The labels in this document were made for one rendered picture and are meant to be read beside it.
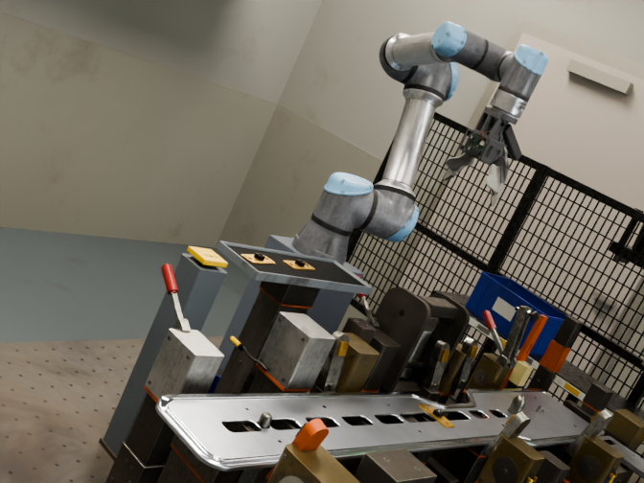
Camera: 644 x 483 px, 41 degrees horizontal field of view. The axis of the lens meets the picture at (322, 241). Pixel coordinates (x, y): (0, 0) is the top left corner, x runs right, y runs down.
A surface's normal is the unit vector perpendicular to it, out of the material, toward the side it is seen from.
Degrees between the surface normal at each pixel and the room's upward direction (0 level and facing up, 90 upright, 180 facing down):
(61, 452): 0
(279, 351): 90
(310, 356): 90
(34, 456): 0
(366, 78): 90
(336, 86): 90
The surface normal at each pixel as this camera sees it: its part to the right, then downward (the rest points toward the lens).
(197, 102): 0.71, 0.46
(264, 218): -0.58, -0.07
